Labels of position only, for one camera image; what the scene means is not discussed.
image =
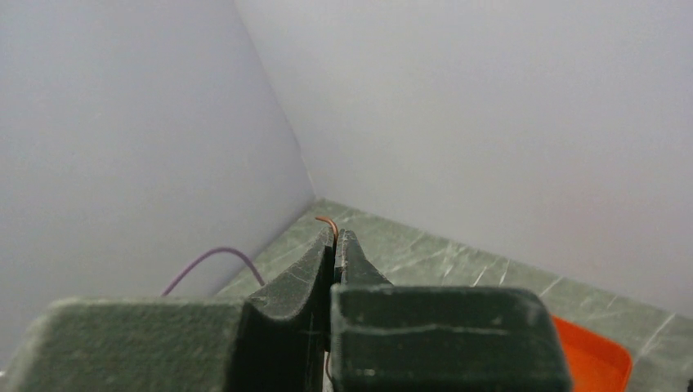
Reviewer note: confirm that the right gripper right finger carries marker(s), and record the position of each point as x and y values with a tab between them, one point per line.
388	337

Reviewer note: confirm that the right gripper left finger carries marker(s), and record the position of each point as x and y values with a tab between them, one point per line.
271	340

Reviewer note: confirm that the orange square tray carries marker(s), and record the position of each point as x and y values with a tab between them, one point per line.
596	363

